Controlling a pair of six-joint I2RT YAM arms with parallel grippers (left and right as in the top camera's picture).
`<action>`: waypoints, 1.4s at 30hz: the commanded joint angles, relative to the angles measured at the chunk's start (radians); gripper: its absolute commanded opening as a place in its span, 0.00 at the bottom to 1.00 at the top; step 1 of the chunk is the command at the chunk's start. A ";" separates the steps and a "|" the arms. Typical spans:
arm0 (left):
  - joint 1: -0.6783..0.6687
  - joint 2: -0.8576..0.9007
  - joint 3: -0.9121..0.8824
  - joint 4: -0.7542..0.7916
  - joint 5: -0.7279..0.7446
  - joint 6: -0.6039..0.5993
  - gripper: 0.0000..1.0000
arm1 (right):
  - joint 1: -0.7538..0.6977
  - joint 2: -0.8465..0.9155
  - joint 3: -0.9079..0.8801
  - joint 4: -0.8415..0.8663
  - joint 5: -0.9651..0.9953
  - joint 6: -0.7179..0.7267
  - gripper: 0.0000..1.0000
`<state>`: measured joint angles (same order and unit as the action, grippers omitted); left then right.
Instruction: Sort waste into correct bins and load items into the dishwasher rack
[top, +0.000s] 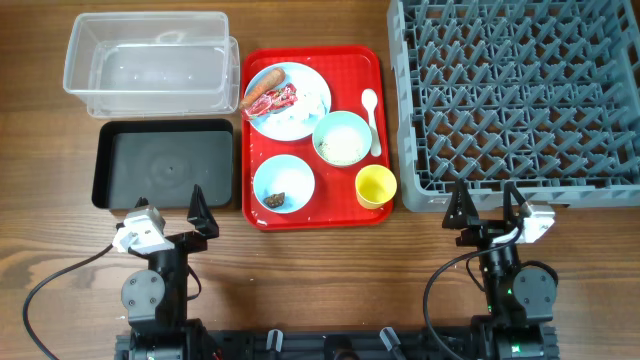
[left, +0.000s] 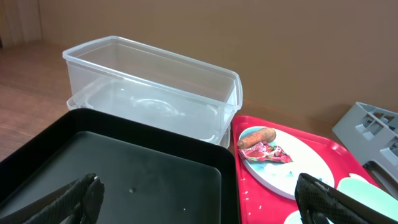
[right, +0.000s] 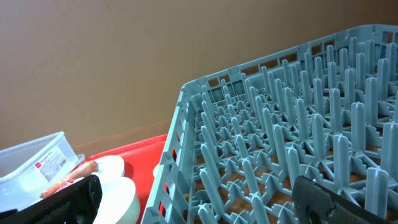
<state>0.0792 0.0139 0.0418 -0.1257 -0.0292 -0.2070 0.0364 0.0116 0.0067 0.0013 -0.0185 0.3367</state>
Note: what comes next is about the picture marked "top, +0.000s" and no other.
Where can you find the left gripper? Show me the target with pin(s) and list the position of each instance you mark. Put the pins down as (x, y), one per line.
(194, 242)

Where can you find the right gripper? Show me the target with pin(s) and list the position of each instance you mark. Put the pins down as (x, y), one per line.
(470, 218)

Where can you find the brown food scrap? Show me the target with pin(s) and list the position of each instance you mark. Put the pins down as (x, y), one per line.
(275, 200)

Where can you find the yellow plastic cup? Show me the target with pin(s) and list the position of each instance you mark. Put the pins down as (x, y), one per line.
(375, 186)

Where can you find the light blue small bowl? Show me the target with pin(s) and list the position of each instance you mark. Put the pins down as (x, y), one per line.
(288, 174)

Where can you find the light blue plate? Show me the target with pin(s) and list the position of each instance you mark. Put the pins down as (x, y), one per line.
(305, 79)

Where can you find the red snack wrapper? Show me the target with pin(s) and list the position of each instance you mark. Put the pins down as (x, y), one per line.
(271, 101)

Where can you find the white plastic spoon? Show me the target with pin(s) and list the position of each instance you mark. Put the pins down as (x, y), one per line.
(369, 101)

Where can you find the green bowl with rice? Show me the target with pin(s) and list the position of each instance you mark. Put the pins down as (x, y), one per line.
(342, 139)

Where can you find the orange carrot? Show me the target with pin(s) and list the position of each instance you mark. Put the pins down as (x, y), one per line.
(266, 83)

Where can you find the white tissue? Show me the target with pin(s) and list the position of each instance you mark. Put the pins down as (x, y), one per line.
(308, 104)

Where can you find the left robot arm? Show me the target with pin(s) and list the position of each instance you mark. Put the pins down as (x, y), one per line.
(156, 298)

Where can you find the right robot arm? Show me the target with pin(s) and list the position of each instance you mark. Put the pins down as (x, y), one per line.
(520, 294)

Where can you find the grey dishwasher rack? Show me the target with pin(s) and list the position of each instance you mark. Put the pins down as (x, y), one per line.
(543, 95)

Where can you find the clear plastic waste bin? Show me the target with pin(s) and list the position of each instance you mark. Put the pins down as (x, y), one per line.
(153, 64)

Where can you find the black plastic tray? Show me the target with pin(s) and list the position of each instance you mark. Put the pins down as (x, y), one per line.
(162, 161)

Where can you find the red serving tray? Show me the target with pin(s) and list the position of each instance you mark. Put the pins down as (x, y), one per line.
(348, 71)

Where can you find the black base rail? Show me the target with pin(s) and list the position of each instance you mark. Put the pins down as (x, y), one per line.
(340, 345)

